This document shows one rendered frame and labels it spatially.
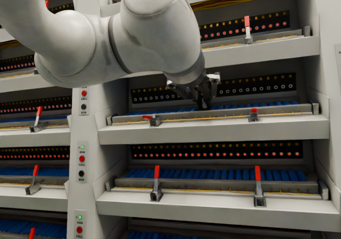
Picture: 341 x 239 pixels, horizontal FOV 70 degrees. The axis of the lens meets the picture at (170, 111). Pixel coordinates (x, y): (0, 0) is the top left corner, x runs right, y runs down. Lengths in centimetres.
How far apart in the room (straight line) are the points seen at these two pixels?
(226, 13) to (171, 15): 61
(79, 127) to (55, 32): 48
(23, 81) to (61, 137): 27
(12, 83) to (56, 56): 66
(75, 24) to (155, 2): 13
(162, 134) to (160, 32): 38
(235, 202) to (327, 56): 41
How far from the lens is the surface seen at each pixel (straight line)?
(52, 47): 37
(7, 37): 114
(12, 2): 28
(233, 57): 68
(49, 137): 88
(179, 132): 66
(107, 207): 76
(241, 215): 65
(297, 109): 69
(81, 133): 79
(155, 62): 40
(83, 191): 79
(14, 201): 99
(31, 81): 98
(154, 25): 34
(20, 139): 97
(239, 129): 63
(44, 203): 90
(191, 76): 48
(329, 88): 66
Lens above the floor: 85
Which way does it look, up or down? 9 degrees up
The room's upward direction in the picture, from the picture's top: 1 degrees counter-clockwise
